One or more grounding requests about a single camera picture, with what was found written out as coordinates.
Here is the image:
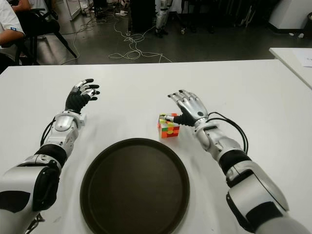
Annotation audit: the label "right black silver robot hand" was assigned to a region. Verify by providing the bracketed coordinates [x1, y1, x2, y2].
[164, 89, 210, 127]

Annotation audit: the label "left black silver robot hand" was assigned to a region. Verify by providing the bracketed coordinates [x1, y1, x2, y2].
[64, 78, 100, 115]

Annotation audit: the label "multicolour Rubik's cube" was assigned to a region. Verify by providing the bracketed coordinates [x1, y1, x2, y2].
[157, 113, 181, 139]

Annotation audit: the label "dark brown round plate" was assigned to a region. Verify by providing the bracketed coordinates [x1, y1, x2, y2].
[79, 137, 190, 234]

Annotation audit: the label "black chair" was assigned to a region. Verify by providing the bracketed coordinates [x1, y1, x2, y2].
[14, 0, 78, 65]

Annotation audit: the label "black tripod legs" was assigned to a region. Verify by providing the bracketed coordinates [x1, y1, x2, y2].
[174, 0, 216, 35]

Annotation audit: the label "silver humanoid robot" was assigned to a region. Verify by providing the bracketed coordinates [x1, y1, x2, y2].
[155, 0, 174, 39]

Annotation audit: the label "seated person in white shirt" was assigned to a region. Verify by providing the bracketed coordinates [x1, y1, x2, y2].
[0, 0, 32, 74]

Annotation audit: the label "grey folded stand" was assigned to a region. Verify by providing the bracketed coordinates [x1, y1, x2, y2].
[238, 4, 253, 27]

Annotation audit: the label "white side table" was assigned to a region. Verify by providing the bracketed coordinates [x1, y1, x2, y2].
[269, 47, 312, 90]

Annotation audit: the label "white cabinet with black base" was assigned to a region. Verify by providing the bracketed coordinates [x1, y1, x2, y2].
[268, 0, 312, 37]

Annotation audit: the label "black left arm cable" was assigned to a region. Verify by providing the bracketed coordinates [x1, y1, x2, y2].
[40, 116, 57, 147]

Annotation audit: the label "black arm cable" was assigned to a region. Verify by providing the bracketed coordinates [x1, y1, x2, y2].
[207, 111, 249, 154]
[40, 116, 57, 147]

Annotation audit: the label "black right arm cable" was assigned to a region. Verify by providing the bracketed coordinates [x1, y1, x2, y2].
[207, 111, 249, 154]

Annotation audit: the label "white floor cable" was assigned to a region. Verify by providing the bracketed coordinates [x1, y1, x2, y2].
[108, 12, 173, 63]

